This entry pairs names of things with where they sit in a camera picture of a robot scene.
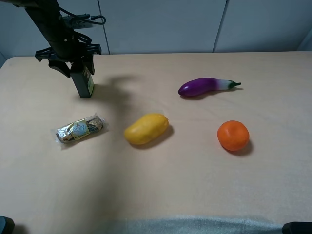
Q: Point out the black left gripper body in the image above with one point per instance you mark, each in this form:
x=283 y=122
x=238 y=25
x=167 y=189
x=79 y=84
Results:
x=79 y=46

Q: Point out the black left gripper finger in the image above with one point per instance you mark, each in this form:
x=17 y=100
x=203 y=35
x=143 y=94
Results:
x=60 y=66
x=88 y=61

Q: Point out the dark green pump bottle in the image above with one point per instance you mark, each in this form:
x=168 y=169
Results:
x=82 y=79

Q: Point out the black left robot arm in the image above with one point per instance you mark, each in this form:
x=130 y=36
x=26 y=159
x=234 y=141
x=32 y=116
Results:
x=47 y=17

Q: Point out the gold wrapped chocolate pack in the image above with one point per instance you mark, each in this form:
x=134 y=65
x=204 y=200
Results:
x=73 y=133

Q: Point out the yellow toy mango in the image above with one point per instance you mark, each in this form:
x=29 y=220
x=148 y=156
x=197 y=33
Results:
x=146 y=129

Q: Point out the purple toy eggplant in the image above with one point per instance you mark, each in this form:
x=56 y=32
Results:
x=201 y=86

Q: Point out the orange toy tangerine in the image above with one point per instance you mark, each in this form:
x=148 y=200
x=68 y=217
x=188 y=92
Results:
x=233 y=135

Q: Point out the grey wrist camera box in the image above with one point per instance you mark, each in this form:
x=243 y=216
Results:
x=76 y=23

